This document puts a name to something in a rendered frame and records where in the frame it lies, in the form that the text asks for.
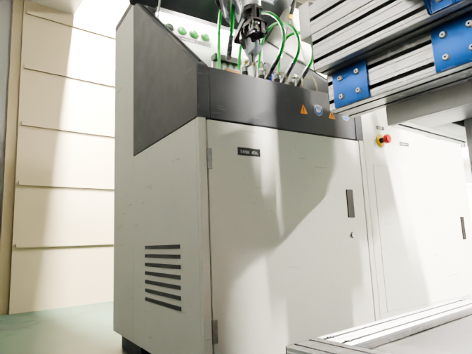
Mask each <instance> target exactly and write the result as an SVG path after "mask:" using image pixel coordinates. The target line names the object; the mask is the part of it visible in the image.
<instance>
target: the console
mask: <svg viewBox="0 0 472 354"><path fill-rule="evenodd" d="M266 41H269V42H270V43H272V44H273V45H275V46H276V47H278V48H280V45H281V43H282V31H281V28H280V25H276V26H274V28H273V30H272V32H271V33H270V35H269V37H268V38H267V40H266ZM296 50H297V40H296V35H292V36H290V37H289V38H288V40H286V42H285V45H284V50H283V51H284V52H285V53H288V54H289V55H290V56H292V57H293V58H294V57H295V55H296ZM310 58H311V46H310V44H307V43H305V42H302V41H301V50H300V53H299V57H298V59H297V60H298V61H300V62H301V63H303V64H304V65H306V66H307V65H308V63H309V62H310ZM361 123H362V137H363V140H362V141H363V143H364V151H365V166H366V173H367V187H368V195H369V210H370V217H371V225H372V239H373V247H374V261H375V269H376V283H377V291H378V299H379V313H380V320H383V319H386V318H389V317H393V316H396V315H401V314H404V313H408V312H412V311H414V310H419V309H422V308H427V307H429V306H434V305H437V304H440V303H444V302H448V301H452V300H455V299H460V298H462V297H465V296H472V225H471V215H470V209H469V203H468V193H467V188H466V178H465V173H464V163H463V157H462V151H461V144H456V143H451V142H448V141H445V140H437V139H434V138H429V137H426V136H424V135H421V134H418V133H413V132H410V131H405V130H402V129H397V128H393V127H391V126H388V123H387V116H386V108H383V109H380V110H376V111H373V112H370V113H367V114H363V115H361ZM379 134H381V135H382V136H384V135H386V134H389V135H390V136H391V142H390V143H387V144H386V143H385V145H384V146H383V147H380V146H378V144H377V142H376V137H377V135H379Z"/></svg>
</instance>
